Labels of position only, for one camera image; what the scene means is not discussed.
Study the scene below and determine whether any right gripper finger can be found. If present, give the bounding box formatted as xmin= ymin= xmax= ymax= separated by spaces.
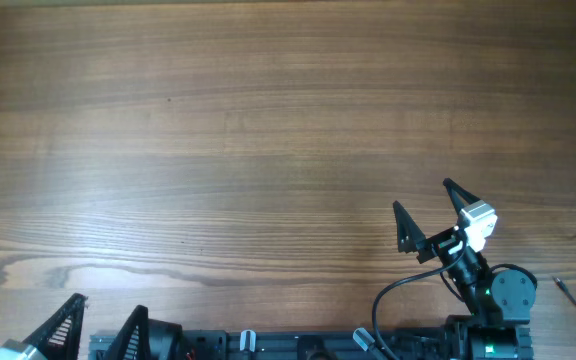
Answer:
xmin=443 ymin=178 xmax=481 ymax=214
xmin=393 ymin=201 xmax=426 ymax=253

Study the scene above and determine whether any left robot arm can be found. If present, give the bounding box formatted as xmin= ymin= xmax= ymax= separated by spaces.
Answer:
xmin=23 ymin=293 xmax=183 ymax=360

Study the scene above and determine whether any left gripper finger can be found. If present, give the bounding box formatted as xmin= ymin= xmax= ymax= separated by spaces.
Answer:
xmin=102 ymin=305 xmax=149 ymax=360
xmin=23 ymin=293 xmax=87 ymax=360

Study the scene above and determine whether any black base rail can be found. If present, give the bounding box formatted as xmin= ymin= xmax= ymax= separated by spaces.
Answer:
xmin=87 ymin=327 xmax=534 ymax=360

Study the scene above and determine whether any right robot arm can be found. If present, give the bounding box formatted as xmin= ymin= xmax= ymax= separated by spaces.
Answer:
xmin=382 ymin=178 xmax=538 ymax=359

